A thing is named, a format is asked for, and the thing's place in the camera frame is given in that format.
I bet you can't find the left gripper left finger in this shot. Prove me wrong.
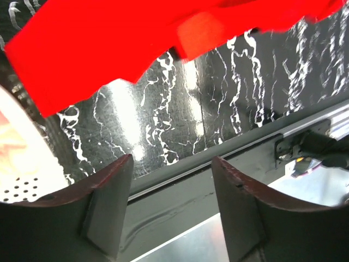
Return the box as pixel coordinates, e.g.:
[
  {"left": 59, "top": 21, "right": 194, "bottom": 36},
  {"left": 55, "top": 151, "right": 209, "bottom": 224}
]
[{"left": 1, "top": 154, "right": 134, "bottom": 261}]

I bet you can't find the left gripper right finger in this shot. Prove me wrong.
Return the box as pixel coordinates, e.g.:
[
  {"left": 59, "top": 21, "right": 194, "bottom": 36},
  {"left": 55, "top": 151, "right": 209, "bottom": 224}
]
[{"left": 212, "top": 157, "right": 348, "bottom": 261}]

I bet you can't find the red t shirt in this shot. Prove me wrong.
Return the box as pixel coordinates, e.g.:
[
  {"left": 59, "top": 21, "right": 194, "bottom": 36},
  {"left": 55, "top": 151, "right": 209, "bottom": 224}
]
[{"left": 4, "top": 1, "right": 345, "bottom": 117}]

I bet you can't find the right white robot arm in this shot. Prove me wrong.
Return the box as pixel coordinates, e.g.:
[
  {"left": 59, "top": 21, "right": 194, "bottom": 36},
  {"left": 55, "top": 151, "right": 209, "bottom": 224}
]
[{"left": 299, "top": 131, "right": 348, "bottom": 171}]

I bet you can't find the white plastic laundry basket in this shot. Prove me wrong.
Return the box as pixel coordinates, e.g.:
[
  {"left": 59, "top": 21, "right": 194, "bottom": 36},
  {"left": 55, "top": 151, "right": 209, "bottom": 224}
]
[{"left": 1, "top": 87, "right": 68, "bottom": 203}]

